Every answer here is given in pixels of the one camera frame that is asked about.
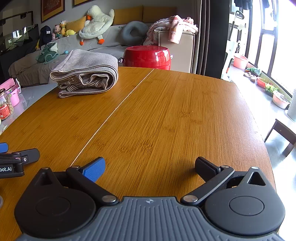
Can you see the pink plastic container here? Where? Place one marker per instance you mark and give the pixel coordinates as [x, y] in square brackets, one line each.
[15, 98]

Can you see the dark blue bag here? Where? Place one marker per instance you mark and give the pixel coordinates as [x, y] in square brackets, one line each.
[45, 34]

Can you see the red bowl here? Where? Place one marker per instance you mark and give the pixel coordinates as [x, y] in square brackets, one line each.
[261, 82]

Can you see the white stick mop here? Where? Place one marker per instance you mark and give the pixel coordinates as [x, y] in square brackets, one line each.
[232, 51]

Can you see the dark wooden stool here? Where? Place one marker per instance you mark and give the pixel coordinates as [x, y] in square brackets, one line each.
[284, 128]

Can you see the pink blanket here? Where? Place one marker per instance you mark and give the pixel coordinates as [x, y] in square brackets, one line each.
[180, 27]

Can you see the dark hanging clothes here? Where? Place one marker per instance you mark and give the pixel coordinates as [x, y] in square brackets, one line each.
[242, 3]

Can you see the yellow duck plush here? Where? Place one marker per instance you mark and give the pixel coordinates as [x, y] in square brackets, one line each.
[69, 33]

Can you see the dark glass cabinet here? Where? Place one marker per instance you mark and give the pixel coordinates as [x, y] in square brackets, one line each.
[16, 39]

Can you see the green plant tray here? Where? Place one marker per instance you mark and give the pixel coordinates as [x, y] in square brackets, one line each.
[271, 89]

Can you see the pink plush toy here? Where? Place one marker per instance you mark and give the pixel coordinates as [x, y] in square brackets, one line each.
[57, 31]

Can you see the pink basin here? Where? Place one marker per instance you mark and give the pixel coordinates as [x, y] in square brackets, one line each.
[240, 61]

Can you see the grey marble side table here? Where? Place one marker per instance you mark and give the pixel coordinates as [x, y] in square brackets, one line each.
[34, 92]

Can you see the yellow bear plush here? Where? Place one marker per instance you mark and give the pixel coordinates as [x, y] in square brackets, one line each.
[62, 26]

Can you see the grey covered sofa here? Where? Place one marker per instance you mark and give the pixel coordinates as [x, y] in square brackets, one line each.
[25, 64]

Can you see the yellow pillow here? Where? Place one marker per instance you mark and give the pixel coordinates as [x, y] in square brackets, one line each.
[75, 25]

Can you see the small green item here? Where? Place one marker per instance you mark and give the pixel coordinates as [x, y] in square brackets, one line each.
[255, 71]

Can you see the large framed picture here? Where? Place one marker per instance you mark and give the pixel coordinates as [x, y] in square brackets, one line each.
[52, 9]

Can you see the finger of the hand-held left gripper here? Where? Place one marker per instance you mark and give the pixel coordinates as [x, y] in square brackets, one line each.
[3, 148]
[30, 154]

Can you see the grey striped knit garment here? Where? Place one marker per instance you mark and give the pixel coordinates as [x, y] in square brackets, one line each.
[92, 62]

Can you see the glass jar red label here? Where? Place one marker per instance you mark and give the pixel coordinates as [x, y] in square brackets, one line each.
[5, 107]

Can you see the white goose plush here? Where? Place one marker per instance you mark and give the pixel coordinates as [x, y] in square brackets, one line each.
[97, 25]

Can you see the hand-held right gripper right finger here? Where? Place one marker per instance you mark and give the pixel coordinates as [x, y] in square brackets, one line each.
[205, 170]

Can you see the pink bowl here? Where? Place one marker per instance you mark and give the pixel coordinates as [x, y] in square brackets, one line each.
[279, 102]

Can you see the small framed picture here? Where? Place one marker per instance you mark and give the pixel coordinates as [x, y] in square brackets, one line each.
[82, 1]

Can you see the teal crumpled cloth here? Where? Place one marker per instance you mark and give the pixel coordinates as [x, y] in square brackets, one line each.
[47, 54]

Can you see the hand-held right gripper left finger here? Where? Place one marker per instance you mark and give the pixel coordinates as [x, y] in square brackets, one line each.
[94, 169]

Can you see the brown curtain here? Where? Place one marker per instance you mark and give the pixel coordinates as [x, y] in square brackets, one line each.
[210, 34]

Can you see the beige storage box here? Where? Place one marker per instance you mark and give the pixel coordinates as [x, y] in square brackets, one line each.
[182, 55]

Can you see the red round stool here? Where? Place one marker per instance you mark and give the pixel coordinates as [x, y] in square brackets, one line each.
[143, 58]

